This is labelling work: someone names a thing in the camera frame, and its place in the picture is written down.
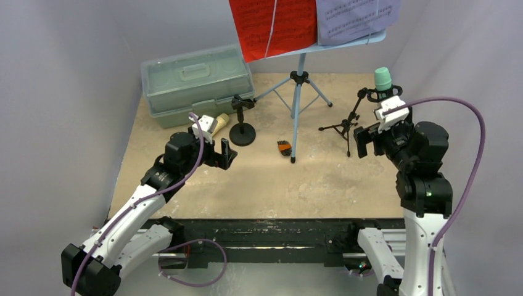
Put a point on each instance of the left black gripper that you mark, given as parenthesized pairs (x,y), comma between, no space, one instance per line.
(221,160)

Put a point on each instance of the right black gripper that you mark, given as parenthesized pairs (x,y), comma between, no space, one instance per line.
(371,139)

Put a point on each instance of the black round-base microphone stand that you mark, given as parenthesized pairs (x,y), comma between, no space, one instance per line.
(242,134)

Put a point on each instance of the cream yellow microphone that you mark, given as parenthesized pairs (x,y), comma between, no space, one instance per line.
(221,121)

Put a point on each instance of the black tripod microphone stand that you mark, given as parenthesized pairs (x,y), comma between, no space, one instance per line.
(372,95)

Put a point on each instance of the mint green microphone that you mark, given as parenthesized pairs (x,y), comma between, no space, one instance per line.
(383,83)

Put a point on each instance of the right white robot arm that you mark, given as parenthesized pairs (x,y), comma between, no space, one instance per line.
(426,196)

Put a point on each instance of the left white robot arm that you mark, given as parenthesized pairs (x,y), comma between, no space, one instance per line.
(135,204)

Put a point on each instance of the orange black hex key set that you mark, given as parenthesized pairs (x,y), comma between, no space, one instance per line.
(285,148)

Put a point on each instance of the grey-green plastic toolbox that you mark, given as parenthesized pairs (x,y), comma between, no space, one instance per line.
(202,82)

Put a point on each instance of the light blue music stand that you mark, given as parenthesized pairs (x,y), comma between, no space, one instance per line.
(301,77)

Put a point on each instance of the lavender sheet music page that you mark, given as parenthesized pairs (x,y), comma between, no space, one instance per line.
(343,21)

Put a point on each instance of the red sheet music page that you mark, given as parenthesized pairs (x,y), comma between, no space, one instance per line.
(267,28)

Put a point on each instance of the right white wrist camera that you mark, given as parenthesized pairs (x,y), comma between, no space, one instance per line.
(390,112)

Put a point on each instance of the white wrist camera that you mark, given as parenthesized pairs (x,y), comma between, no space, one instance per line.
(203,127)
(390,112)

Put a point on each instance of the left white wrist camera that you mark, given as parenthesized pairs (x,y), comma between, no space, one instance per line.
(203,127)

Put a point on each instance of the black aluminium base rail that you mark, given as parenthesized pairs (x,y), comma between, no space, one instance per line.
(391,247)

